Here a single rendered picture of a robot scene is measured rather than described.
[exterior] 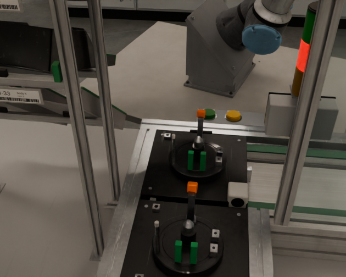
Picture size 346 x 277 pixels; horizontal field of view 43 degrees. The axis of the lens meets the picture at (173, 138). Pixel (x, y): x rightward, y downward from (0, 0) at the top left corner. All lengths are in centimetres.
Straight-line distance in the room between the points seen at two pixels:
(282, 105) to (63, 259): 58
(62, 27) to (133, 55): 110
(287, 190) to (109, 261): 38
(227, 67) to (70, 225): 72
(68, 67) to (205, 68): 85
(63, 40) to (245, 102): 91
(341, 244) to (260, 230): 18
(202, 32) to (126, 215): 72
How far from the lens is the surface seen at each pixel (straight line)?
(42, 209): 115
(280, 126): 82
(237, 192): 97
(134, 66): 168
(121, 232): 94
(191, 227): 83
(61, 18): 67
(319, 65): 74
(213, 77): 149
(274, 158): 117
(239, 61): 152
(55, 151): 131
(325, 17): 69
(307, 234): 99
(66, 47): 69
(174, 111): 142
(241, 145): 112
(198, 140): 101
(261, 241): 93
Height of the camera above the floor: 167
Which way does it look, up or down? 38 degrees down
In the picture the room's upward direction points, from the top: straight up
